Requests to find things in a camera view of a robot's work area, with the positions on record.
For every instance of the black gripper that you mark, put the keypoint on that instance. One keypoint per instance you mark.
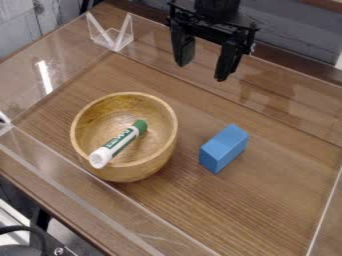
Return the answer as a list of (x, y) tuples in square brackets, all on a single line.
[(217, 21)]

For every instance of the blue rectangular block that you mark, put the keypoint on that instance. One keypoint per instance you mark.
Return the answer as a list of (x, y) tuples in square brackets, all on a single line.
[(223, 148)]

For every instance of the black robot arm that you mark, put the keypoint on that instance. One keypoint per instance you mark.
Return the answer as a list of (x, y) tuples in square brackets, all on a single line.
[(215, 21)]

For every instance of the brown wooden bowl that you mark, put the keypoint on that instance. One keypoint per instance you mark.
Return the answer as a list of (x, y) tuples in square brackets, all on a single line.
[(104, 118)]

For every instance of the green white marker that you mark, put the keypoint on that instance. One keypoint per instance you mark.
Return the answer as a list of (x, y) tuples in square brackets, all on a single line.
[(107, 152)]

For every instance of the black table leg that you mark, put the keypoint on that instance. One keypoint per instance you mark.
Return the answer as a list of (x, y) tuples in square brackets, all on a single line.
[(43, 219)]

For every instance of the clear acrylic corner bracket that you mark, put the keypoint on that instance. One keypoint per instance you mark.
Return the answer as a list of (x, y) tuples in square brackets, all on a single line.
[(114, 39)]

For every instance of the clear acrylic tray wall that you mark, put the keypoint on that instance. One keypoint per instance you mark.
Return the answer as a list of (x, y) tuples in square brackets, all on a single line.
[(273, 204)]

